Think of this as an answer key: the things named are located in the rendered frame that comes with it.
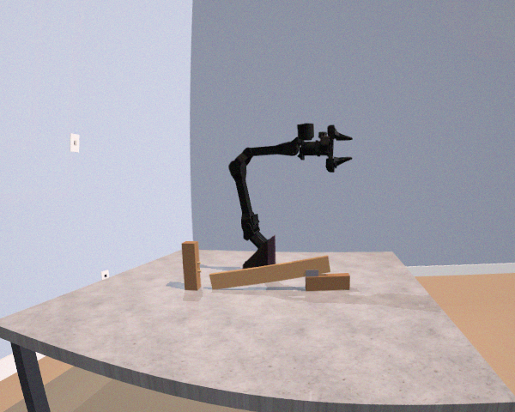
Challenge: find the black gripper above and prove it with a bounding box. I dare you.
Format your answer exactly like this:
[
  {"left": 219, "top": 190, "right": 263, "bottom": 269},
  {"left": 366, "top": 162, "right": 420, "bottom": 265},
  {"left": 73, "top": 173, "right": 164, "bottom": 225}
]
[{"left": 312, "top": 125, "right": 353, "bottom": 173}]

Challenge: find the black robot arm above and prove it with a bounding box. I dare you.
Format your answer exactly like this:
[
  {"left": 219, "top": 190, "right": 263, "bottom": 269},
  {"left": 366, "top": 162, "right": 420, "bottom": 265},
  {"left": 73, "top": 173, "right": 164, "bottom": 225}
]
[{"left": 228, "top": 123, "right": 330, "bottom": 250}]

